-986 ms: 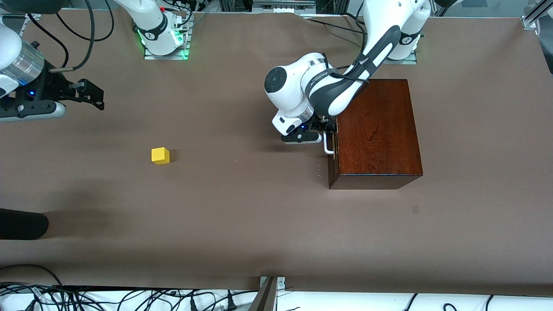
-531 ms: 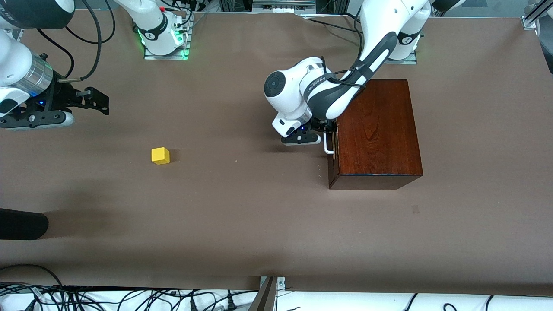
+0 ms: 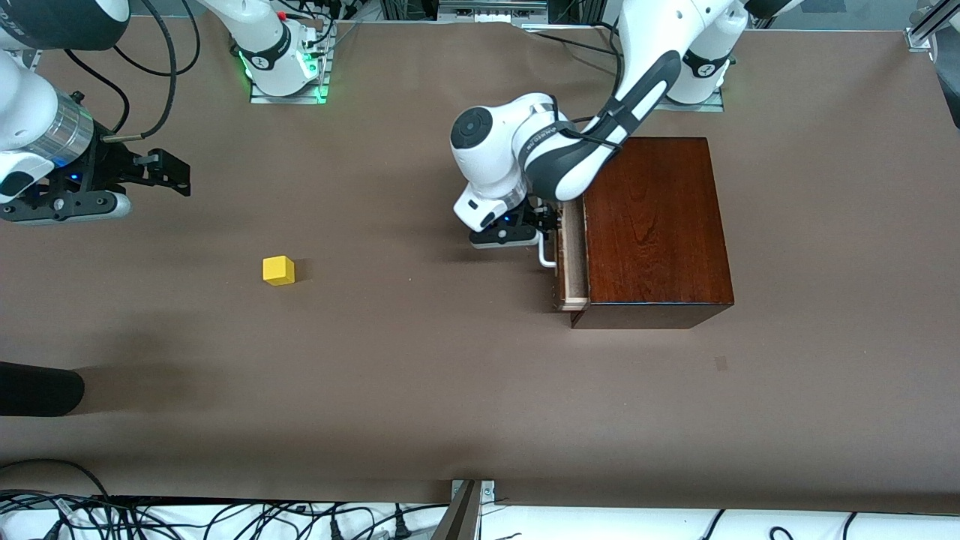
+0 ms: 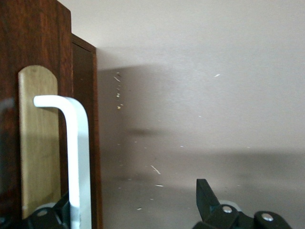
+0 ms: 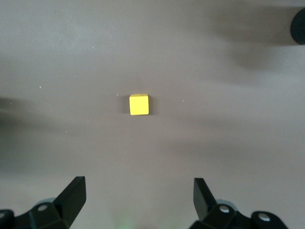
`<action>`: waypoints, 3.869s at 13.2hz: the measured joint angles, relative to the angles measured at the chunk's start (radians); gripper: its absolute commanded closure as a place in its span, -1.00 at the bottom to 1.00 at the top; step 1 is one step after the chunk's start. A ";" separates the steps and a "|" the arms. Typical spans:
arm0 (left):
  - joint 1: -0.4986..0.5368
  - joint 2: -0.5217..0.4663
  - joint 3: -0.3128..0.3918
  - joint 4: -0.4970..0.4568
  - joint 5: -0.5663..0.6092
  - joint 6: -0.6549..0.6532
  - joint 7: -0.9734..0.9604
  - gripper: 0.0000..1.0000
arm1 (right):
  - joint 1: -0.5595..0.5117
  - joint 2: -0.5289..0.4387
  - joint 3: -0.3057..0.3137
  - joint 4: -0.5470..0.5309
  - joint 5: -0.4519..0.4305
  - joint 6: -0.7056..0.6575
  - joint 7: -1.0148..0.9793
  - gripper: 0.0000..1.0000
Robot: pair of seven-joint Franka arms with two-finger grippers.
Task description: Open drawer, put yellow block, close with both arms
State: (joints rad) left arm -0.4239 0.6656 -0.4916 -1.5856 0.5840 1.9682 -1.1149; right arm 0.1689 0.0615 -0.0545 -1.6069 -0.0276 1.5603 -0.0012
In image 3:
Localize wooden drawer with white handle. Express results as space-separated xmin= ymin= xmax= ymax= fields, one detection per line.
xmin=538 ymin=196 xmax=592 ymax=312

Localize yellow cube block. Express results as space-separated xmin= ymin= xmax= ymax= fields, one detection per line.
xmin=262 ymin=256 xmax=296 ymax=287

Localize dark brown wooden box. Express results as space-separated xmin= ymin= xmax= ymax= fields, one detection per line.
xmin=568 ymin=136 xmax=734 ymax=329

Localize grey electronics box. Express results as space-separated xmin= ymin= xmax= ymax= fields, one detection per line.
xmin=437 ymin=0 xmax=550 ymax=23

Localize black cylindrical object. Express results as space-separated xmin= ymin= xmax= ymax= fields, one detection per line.
xmin=0 ymin=361 xmax=85 ymax=418

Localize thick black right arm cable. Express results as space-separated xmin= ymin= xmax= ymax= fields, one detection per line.
xmin=101 ymin=0 xmax=178 ymax=143

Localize thin black looping cable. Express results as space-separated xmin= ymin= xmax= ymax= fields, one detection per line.
xmin=112 ymin=15 xmax=203 ymax=77

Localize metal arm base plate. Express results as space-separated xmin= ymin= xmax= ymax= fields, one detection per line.
xmin=250 ymin=22 xmax=331 ymax=104
xmin=656 ymin=88 xmax=725 ymax=113

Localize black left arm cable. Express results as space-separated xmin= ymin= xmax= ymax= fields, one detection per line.
xmin=555 ymin=19 xmax=628 ymax=147

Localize black cable to arm base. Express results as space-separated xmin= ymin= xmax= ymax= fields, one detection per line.
xmin=525 ymin=22 xmax=623 ymax=61

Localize black floor cable loop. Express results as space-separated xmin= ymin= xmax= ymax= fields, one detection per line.
xmin=0 ymin=458 xmax=113 ymax=500

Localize dark grey metal post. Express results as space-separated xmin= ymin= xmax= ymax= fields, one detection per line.
xmin=431 ymin=480 xmax=485 ymax=540

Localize aluminium corner bracket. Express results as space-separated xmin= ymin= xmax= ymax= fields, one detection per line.
xmin=905 ymin=6 xmax=940 ymax=53

